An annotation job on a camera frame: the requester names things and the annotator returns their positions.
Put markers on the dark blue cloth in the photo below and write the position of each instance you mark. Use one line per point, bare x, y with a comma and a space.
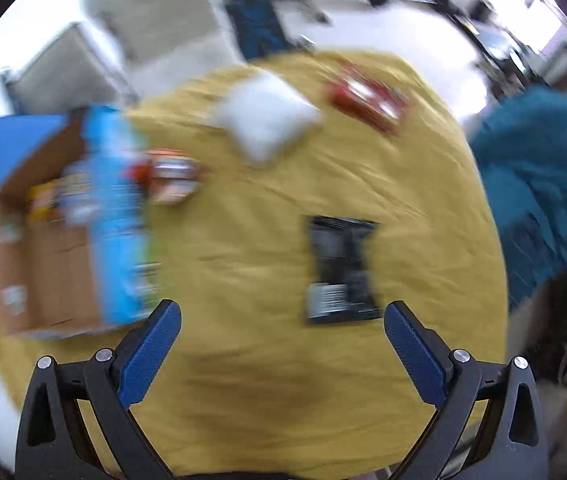
258, 22

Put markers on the brown cardboard box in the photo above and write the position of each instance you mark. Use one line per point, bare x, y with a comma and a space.
71, 220

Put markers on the blue mat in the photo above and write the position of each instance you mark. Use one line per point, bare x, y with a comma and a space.
6, 155

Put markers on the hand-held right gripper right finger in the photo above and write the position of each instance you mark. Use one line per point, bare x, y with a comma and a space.
413, 355

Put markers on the yellow tablecloth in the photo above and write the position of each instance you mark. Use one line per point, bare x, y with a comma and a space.
283, 270

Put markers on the white snack packet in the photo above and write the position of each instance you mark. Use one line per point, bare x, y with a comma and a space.
265, 116

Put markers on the yellow snack packet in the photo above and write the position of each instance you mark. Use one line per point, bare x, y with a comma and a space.
43, 201

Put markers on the teal blanket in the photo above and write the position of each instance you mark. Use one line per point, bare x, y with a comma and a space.
538, 180

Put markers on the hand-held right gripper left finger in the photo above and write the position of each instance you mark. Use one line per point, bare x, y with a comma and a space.
149, 350

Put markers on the black snack packet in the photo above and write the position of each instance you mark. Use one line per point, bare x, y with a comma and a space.
344, 270

